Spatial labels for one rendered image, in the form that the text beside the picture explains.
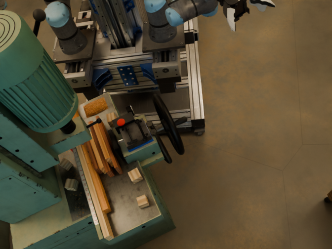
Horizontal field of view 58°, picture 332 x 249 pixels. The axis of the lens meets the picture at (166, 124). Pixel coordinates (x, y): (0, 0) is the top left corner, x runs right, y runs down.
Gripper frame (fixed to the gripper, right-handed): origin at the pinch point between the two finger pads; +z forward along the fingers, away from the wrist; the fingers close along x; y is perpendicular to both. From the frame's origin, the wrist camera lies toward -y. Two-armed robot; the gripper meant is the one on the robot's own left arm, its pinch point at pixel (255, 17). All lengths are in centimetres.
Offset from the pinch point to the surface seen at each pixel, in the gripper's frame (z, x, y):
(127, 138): 4, 57, 16
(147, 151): 8, 53, 24
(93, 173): 7, 74, 20
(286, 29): -83, -86, 137
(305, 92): -23, -57, 133
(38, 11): -19, 56, -27
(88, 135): -3, 68, 11
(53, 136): -7, 78, 6
